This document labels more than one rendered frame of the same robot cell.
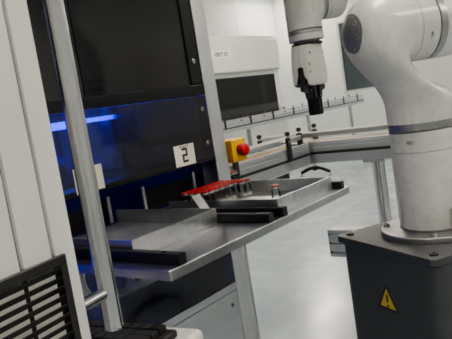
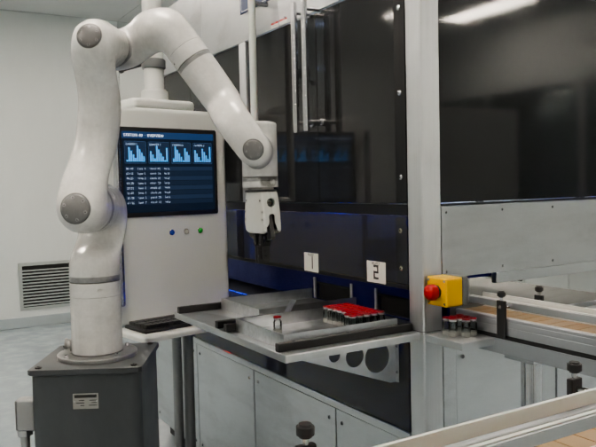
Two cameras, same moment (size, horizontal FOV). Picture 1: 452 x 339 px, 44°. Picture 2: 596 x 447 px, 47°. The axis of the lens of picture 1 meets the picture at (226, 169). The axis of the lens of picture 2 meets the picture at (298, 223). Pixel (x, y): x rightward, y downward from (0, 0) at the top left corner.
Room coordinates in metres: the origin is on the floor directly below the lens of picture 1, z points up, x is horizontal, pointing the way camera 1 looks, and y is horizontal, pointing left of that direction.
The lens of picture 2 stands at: (2.05, -1.76, 1.26)
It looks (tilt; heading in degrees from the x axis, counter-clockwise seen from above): 3 degrees down; 110
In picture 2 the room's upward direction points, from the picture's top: 1 degrees counter-clockwise
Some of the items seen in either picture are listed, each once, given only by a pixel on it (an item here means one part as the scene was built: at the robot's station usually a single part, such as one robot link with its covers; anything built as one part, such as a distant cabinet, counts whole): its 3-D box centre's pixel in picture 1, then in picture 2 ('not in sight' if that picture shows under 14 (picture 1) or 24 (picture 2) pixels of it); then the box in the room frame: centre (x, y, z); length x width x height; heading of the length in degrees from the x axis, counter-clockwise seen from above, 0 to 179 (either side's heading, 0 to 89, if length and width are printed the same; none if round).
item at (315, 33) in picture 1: (306, 37); (261, 184); (1.40, -0.24, 1.27); 0.09 x 0.08 x 0.03; 142
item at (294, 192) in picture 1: (250, 195); (315, 325); (1.46, -0.05, 0.90); 0.34 x 0.26 x 0.04; 51
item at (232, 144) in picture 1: (231, 150); (446, 290); (1.80, -0.03, 1.00); 0.08 x 0.07 x 0.07; 51
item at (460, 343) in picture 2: not in sight; (464, 338); (1.84, 0.00, 0.87); 0.14 x 0.13 x 0.02; 51
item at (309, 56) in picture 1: (309, 62); (261, 209); (1.39, -0.24, 1.21); 0.10 x 0.08 x 0.11; 142
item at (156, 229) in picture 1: (124, 230); (287, 302); (1.26, 0.25, 0.90); 0.34 x 0.26 x 0.04; 51
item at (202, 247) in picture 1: (197, 222); (296, 323); (1.35, 0.09, 0.87); 0.70 x 0.48 x 0.02; 141
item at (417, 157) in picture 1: (429, 179); (96, 317); (1.00, -0.36, 0.95); 0.19 x 0.19 x 0.18
